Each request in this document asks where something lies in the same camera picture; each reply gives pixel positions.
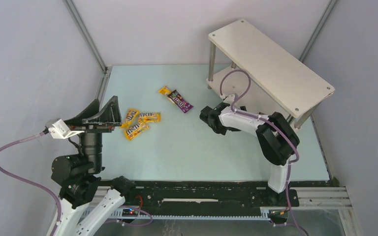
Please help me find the yellow candy bag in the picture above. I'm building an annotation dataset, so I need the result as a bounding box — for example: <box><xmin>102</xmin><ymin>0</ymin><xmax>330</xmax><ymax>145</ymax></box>
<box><xmin>138</xmin><ymin>112</ymin><xmax>161</xmax><ymax>123</ymax></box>
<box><xmin>124</xmin><ymin>122</ymin><xmax>150</xmax><ymax>141</ymax></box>
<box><xmin>120</xmin><ymin>108</ymin><xmax>140</xmax><ymax>128</ymax></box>

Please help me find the purple candy bag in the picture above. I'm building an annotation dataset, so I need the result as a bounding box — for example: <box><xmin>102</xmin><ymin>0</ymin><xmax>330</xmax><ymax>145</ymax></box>
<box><xmin>168</xmin><ymin>89</ymin><xmax>193</xmax><ymax>113</ymax></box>

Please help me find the yellow candy bar wrapper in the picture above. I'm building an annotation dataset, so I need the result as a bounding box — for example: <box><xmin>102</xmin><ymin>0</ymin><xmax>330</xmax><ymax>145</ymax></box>
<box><xmin>158</xmin><ymin>86</ymin><xmax>172</xmax><ymax>98</ymax></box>

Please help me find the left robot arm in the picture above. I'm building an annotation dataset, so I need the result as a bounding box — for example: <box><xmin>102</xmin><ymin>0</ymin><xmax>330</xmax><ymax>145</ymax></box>
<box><xmin>45</xmin><ymin>96</ymin><xmax>136</xmax><ymax>236</ymax></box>

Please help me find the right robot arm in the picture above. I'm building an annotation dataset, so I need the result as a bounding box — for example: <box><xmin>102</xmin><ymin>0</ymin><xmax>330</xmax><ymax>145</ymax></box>
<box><xmin>199</xmin><ymin>102</ymin><xmax>300</xmax><ymax>194</ymax></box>

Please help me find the white two-tier shelf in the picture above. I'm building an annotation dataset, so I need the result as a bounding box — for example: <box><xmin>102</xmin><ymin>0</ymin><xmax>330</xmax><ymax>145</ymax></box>
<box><xmin>206</xmin><ymin>19</ymin><xmax>335</xmax><ymax>129</ymax></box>

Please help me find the left corner aluminium profile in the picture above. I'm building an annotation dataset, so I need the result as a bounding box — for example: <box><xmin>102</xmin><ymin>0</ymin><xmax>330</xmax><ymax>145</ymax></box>
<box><xmin>63</xmin><ymin>0</ymin><xmax>108</xmax><ymax>73</ymax></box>

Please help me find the corner aluminium profile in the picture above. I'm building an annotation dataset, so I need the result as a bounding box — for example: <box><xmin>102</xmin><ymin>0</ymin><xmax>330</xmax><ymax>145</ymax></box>
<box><xmin>63</xmin><ymin>0</ymin><xmax>108</xmax><ymax>73</ymax></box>
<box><xmin>299</xmin><ymin>0</ymin><xmax>340</xmax><ymax>63</ymax></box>

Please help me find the small circuit board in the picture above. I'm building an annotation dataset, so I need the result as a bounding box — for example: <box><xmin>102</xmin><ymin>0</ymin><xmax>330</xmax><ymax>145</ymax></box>
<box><xmin>122</xmin><ymin>208</ymin><xmax>139</xmax><ymax>217</ymax></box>

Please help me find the right corner aluminium profile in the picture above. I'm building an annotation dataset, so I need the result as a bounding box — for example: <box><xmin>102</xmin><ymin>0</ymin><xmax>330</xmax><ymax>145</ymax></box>
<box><xmin>299</xmin><ymin>0</ymin><xmax>340</xmax><ymax>63</ymax></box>

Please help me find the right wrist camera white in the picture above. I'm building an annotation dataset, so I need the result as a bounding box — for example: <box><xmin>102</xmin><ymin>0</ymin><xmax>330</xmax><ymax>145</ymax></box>
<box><xmin>220</xmin><ymin>93</ymin><xmax>238</xmax><ymax>104</ymax></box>

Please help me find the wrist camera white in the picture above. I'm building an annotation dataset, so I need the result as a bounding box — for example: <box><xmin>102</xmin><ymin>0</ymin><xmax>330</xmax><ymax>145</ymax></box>
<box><xmin>220</xmin><ymin>93</ymin><xmax>238</xmax><ymax>104</ymax></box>
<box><xmin>45</xmin><ymin>118</ymin><xmax>83</xmax><ymax>139</ymax></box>

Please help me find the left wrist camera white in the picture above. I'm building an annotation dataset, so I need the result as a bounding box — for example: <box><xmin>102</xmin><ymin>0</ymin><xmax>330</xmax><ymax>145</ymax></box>
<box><xmin>45</xmin><ymin>118</ymin><xmax>83</xmax><ymax>139</ymax></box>

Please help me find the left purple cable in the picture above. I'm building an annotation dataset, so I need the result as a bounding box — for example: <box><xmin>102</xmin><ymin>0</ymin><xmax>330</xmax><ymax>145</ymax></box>
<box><xmin>0</xmin><ymin>130</ymin><xmax>63</xmax><ymax>236</ymax></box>

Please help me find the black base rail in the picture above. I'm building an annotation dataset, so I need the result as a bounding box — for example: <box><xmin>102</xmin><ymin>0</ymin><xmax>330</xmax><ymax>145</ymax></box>
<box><xmin>125</xmin><ymin>180</ymin><xmax>299</xmax><ymax>217</ymax></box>

